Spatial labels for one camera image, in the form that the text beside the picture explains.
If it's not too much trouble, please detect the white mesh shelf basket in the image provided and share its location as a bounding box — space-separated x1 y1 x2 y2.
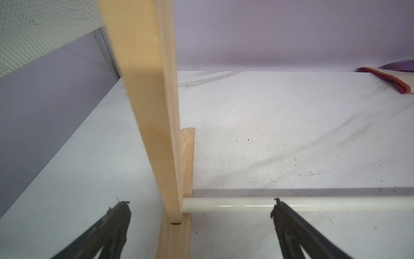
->
1 0 104 77

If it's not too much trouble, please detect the red edged wooden board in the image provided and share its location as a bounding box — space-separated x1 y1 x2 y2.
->
356 67 414 95

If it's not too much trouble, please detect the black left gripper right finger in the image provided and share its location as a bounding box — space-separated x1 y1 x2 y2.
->
271 198 351 259

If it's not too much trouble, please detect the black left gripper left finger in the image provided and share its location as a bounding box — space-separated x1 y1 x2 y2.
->
53 201 131 259

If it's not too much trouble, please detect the wooden clothesline rack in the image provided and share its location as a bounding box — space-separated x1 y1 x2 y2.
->
98 1 414 259

